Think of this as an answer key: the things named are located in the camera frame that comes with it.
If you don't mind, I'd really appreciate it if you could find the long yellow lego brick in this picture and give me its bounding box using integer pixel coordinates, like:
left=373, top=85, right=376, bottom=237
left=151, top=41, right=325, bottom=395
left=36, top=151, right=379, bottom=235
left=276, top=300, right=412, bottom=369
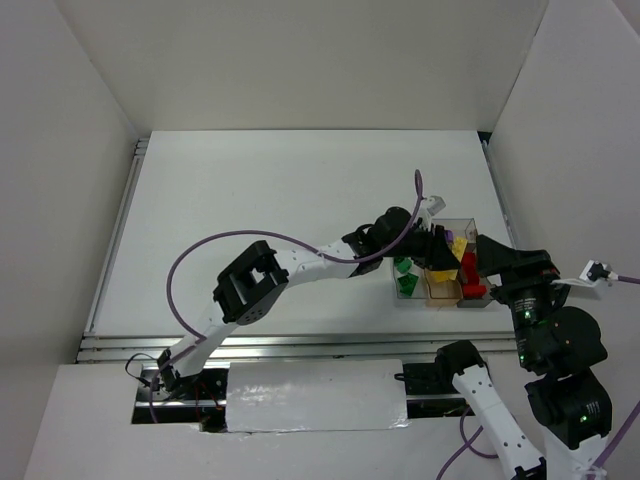
left=429, top=236, right=468, bottom=284

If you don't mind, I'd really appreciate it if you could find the small curved green brick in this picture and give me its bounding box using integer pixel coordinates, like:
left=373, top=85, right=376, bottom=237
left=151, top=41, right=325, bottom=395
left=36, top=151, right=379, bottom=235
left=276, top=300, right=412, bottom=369
left=394, top=257, right=412, bottom=275

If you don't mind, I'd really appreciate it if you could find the red rounded lego brick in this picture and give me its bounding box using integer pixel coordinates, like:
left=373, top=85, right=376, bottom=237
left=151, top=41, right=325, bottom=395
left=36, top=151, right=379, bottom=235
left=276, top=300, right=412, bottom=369
left=460, top=252, right=480, bottom=284

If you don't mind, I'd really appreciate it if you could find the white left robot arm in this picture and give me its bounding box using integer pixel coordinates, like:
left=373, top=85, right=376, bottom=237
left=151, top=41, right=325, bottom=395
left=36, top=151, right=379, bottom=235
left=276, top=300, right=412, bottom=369
left=158, top=207, right=460, bottom=396

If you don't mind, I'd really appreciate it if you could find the left arm base joint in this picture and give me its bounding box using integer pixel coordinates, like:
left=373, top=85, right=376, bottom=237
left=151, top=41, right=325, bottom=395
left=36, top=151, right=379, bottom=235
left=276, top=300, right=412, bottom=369
left=124, top=353, right=229, bottom=400

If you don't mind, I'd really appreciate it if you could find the right arm base joint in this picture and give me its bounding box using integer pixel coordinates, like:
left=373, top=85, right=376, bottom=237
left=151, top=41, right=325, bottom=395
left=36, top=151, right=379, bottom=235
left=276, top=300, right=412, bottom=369
left=394, top=363, right=461, bottom=398

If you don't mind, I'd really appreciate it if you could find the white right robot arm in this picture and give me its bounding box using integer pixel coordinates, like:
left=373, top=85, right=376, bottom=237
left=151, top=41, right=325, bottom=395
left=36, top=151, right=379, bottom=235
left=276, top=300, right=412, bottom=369
left=436, top=235, right=612, bottom=479

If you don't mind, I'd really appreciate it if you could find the clear plastic bin rear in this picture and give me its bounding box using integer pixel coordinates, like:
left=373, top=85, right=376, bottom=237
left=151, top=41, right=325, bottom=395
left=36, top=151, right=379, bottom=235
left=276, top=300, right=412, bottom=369
left=424, top=218, right=493, bottom=309

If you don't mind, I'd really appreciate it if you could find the clear plastic bin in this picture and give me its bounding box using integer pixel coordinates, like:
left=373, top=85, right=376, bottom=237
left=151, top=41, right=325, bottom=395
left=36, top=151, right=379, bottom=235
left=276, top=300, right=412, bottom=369
left=424, top=270, right=463, bottom=307
left=424, top=218, right=493, bottom=309
left=390, top=257, right=429, bottom=309

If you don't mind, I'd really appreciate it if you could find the clear plastic bin middle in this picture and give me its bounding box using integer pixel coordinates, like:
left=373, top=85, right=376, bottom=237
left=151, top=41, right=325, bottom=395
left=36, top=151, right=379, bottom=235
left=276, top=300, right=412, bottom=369
left=424, top=270, right=463, bottom=307

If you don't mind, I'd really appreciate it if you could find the clear plastic bin front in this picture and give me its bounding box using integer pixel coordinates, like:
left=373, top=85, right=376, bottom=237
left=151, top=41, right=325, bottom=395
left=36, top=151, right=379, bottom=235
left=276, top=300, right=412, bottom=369
left=390, top=257, right=429, bottom=309

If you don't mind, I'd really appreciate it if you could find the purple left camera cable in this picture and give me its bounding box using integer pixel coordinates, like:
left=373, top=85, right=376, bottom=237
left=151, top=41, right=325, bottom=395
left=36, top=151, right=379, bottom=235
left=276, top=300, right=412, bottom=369
left=147, top=168, right=426, bottom=424

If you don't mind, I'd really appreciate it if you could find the purple camera cable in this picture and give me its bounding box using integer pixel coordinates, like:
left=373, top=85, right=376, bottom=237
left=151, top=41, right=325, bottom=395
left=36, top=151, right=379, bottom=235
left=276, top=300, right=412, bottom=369
left=147, top=168, right=426, bottom=424
left=435, top=272, right=640, bottom=480

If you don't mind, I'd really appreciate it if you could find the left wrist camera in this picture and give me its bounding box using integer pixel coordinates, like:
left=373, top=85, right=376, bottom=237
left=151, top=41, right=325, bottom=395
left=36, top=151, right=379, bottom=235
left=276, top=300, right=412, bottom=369
left=419, top=196, right=446, bottom=229

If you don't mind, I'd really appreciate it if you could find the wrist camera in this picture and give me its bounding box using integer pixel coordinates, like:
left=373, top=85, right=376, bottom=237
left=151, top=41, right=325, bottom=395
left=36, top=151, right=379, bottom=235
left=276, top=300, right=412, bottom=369
left=580, top=260, right=618, bottom=287
left=419, top=196, right=446, bottom=229

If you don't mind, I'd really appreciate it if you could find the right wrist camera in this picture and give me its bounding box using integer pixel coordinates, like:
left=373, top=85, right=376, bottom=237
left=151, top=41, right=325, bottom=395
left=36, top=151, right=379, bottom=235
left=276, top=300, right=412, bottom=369
left=580, top=260, right=618, bottom=287

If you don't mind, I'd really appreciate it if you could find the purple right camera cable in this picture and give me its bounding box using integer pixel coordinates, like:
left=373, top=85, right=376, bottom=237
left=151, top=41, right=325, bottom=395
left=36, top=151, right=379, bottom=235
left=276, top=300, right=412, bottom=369
left=435, top=272, right=640, bottom=480

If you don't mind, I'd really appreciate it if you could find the aluminium table edge rail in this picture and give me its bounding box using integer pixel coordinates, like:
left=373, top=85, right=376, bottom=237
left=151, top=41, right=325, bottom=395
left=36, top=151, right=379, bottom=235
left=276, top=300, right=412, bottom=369
left=76, top=332, right=516, bottom=364

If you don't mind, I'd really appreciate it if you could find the left side rail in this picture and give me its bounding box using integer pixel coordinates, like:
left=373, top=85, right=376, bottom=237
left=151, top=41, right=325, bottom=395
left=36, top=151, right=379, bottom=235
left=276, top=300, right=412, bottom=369
left=83, top=137, right=150, bottom=336

